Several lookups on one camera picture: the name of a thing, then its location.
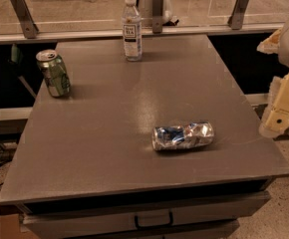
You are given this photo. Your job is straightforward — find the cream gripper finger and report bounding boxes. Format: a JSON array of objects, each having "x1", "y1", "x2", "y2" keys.
[
  {"x1": 259, "y1": 73, "x2": 289, "y2": 138},
  {"x1": 256, "y1": 29, "x2": 281, "y2": 55}
]

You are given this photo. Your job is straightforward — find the clear plastic water bottle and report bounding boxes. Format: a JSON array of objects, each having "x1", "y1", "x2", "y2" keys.
[{"x1": 122, "y1": 0, "x2": 143, "y2": 61}]

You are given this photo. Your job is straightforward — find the crushed redbull can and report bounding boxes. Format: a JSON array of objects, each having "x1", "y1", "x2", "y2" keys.
[{"x1": 151, "y1": 121, "x2": 215, "y2": 151}]

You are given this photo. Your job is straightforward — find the green soda can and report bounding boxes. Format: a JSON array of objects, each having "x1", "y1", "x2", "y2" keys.
[{"x1": 36, "y1": 49, "x2": 71, "y2": 98}]

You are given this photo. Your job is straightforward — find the cardboard box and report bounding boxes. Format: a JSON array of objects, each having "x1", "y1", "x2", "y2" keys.
[{"x1": 0, "y1": 212, "x2": 39, "y2": 239}]

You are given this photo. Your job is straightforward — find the right metal rail bracket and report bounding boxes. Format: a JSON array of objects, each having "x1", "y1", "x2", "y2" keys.
[{"x1": 228, "y1": 0, "x2": 249, "y2": 30}]

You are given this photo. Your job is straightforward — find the metal rail bracket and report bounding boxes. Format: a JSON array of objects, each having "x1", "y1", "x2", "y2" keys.
[
  {"x1": 228, "y1": 0, "x2": 249, "y2": 30},
  {"x1": 10, "y1": 0, "x2": 39, "y2": 39},
  {"x1": 152, "y1": 0, "x2": 163, "y2": 34}
]

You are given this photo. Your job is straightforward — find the middle metal rail bracket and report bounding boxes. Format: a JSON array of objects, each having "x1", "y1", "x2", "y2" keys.
[{"x1": 152, "y1": 0, "x2": 163, "y2": 34}]

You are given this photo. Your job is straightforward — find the grey drawer with handle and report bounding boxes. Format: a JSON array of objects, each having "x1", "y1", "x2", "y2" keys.
[{"x1": 23, "y1": 191, "x2": 271, "y2": 239}]

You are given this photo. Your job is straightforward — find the horizontal metal rail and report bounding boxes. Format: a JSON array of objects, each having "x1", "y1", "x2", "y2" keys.
[{"x1": 0, "y1": 23, "x2": 283, "y2": 45}]

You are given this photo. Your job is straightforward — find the left metal rail bracket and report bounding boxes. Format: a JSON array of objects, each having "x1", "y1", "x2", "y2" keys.
[{"x1": 10, "y1": 0, "x2": 39, "y2": 39}]

